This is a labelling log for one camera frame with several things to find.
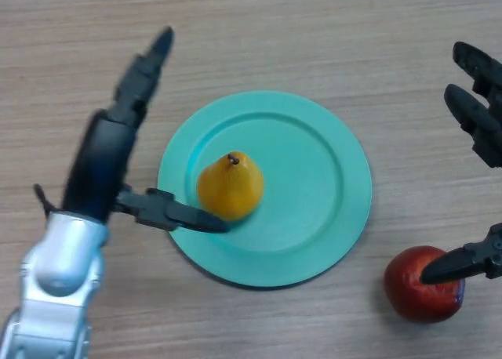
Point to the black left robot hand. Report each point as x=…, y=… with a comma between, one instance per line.
x=98, y=163

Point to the green round plate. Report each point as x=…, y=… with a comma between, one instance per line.
x=306, y=178

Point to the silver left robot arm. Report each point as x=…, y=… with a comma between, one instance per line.
x=59, y=265

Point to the red apple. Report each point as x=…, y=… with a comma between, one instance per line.
x=408, y=296

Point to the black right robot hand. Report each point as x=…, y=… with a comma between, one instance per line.
x=482, y=120

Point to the yellow pear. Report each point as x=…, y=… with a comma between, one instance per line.
x=231, y=190

